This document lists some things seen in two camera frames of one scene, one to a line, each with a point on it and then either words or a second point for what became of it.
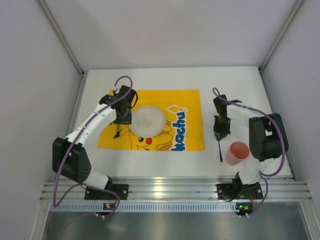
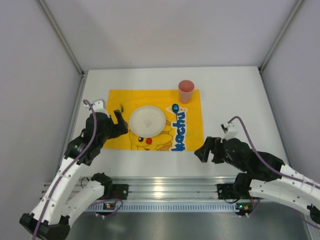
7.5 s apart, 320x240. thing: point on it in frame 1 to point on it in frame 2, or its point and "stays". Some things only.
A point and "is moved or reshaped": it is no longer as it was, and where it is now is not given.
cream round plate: x=147 y=122 stays
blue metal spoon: x=221 y=158 is moved or reshaped
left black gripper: x=122 y=120 to x=114 y=127
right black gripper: x=221 y=133 to x=213 y=148
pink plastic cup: x=238 y=151 is moved or reshaped
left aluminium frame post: x=63 y=38 stays
